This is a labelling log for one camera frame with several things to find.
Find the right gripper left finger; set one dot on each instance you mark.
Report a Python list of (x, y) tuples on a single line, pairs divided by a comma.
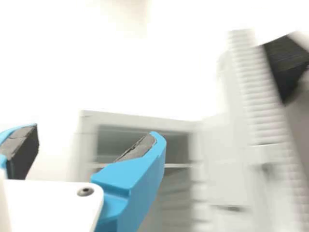
[(19, 149)]

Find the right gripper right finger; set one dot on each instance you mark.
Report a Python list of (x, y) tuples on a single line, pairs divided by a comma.
[(140, 174)]

